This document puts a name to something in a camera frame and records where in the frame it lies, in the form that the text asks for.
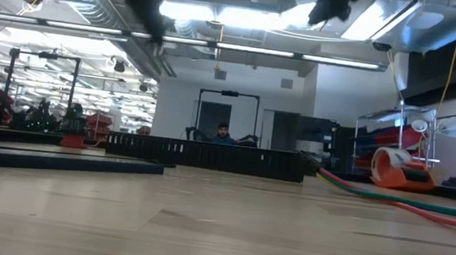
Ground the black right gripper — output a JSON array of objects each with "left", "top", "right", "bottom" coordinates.
[{"left": 307, "top": 0, "right": 364, "bottom": 31}]

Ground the black slotted cable duct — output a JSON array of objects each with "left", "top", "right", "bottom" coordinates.
[{"left": 104, "top": 130, "right": 308, "bottom": 184}]

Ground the black cable connector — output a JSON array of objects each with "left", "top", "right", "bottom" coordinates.
[{"left": 303, "top": 152, "right": 324, "bottom": 176}]

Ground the black duct cover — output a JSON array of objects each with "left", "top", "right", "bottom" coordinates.
[{"left": 0, "top": 139, "right": 166, "bottom": 188}]

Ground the long ceiling light bar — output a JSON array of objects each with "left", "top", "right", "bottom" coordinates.
[{"left": 0, "top": 12, "right": 389, "bottom": 73}]

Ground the person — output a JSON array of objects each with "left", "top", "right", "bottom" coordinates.
[{"left": 211, "top": 120, "right": 240, "bottom": 146}]

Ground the black cabinet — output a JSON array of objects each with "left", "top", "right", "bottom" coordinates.
[{"left": 295, "top": 116, "right": 357, "bottom": 161}]

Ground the metal shelf rack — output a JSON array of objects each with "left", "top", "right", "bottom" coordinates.
[{"left": 350, "top": 99, "right": 448, "bottom": 179}]

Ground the red base block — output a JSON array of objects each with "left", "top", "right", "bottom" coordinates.
[{"left": 59, "top": 132, "right": 89, "bottom": 151}]

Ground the white desk fan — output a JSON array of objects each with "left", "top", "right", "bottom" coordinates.
[{"left": 409, "top": 106, "right": 456, "bottom": 139}]

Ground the orange tape dispenser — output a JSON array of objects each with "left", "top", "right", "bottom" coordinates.
[{"left": 368, "top": 144, "right": 442, "bottom": 194}]

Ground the black dome security camera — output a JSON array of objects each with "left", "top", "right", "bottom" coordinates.
[{"left": 371, "top": 41, "right": 393, "bottom": 54}]

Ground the short yellow hanging cord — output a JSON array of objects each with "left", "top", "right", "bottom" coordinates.
[{"left": 213, "top": 23, "right": 227, "bottom": 73}]

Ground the black station gantry frame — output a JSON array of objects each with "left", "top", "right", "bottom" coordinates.
[
  {"left": 193, "top": 86, "right": 262, "bottom": 149},
  {"left": 0, "top": 46, "right": 83, "bottom": 129}
]

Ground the long yellow hanging cord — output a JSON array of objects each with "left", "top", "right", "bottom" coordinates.
[{"left": 436, "top": 0, "right": 456, "bottom": 121}]

